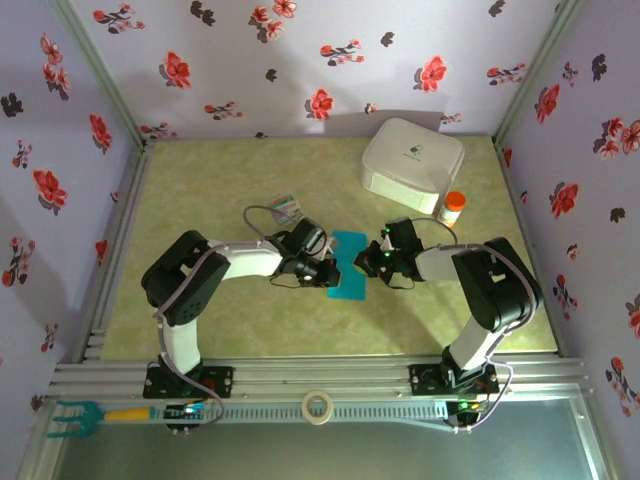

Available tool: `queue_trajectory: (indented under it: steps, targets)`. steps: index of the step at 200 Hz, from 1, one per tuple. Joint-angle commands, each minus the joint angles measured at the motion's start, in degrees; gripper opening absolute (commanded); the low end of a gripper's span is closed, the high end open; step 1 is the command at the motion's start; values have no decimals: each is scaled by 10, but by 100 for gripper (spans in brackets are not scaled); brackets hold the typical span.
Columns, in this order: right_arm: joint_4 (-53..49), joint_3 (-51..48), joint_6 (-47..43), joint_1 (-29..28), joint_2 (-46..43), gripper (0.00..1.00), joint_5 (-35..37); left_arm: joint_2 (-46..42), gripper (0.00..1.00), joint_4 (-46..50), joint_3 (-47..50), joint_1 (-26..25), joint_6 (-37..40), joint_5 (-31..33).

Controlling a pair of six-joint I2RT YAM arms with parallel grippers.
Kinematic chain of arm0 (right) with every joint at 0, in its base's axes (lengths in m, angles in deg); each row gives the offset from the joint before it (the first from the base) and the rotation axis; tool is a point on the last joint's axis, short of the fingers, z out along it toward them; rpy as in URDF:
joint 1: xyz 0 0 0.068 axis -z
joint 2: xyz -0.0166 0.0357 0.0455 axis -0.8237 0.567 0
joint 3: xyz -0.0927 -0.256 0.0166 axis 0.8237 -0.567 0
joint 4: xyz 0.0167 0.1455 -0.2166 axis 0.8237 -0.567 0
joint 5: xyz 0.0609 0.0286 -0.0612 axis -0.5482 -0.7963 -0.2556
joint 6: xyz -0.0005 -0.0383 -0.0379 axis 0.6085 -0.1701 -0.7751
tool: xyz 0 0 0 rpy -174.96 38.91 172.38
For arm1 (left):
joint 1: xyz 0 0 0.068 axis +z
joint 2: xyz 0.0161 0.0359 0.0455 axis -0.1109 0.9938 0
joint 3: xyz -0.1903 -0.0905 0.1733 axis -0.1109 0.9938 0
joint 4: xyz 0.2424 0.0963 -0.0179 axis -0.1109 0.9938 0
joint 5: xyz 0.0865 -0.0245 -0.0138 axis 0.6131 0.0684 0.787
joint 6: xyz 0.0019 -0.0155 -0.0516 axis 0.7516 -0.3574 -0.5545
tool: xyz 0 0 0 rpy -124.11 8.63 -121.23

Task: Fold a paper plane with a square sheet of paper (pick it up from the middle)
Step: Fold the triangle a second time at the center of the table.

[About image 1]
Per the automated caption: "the aluminium side rail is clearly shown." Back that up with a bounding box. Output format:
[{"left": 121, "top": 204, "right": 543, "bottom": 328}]
[
  {"left": 74, "top": 138, "right": 157, "bottom": 364},
  {"left": 492, "top": 134, "right": 569, "bottom": 357}
]

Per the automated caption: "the teal yellow garden fork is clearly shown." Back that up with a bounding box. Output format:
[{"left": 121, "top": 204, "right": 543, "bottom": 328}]
[{"left": 47, "top": 399, "right": 159, "bottom": 440}]

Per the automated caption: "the left arm lilac cable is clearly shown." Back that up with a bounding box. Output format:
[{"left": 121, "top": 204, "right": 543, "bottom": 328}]
[{"left": 149, "top": 204, "right": 307, "bottom": 432}]

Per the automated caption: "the white plastic container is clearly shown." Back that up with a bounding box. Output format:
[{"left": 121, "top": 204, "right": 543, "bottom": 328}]
[{"left": 360, "top": 117, "right": 466, "bottom": 216}]

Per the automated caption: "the arm lilac cable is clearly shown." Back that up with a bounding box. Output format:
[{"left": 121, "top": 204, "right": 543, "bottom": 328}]
[
  {"left": 149, "top": 204, "right": 307, "bottom": 432},
  {"left": 412, "top": 217, "right": 546, "bottom": 434}
]

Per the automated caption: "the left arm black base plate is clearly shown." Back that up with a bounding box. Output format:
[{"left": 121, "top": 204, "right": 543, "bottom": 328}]
[{"left": 143, "top": 364, "right": 236, "bottom": 400}]

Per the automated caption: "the white tape roll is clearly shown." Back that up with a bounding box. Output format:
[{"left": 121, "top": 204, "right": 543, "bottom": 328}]
[{"left": 301, "top": 390, "right": 335, "bottom": 426}]

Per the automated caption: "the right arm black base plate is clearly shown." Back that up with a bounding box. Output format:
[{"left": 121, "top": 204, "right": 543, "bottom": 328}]
[{"left": 408, "top": 363, "right": 501, "bottom": 397}]

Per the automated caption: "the blue cloth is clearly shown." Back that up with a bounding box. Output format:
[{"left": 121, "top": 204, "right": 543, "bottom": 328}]
[{"left": 327, "top": 229, "right": 369, "bottom": 302}]

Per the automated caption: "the aluminium corner post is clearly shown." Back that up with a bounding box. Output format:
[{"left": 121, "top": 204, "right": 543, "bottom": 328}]
[
  {"left": 49, "top": 0, "right": 151, "bottom": 147},
  {"left": 492, "top": 0, "right": 587, "bottom": 142}
]

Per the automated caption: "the right arm lilac cable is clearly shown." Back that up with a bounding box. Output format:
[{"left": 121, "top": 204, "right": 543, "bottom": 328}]
[{"left": 412, "top": 217, "right": 546, "bottom": 434}]

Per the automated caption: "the small printed packet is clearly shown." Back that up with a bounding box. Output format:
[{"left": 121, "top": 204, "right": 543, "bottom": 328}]
[{"left": 265, "top": 193, "right": 305, "bottom": 231}]

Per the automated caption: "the long aluminium mounting rail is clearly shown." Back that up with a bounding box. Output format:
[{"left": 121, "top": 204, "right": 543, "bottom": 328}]
[{"left": 49, "top": 355, "right": 594, "bottom": 401}]

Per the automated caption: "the grey slotted cable duct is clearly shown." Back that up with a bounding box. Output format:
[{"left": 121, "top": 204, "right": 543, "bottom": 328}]
[{"left": 159, "top": 402, "right": 451, "bottom": 426}]

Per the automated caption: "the orange capped pill bottle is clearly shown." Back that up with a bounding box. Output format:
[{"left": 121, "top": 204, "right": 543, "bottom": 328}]
[{"left": 436, "top": 191, "right": 467, "bottom": 229}]

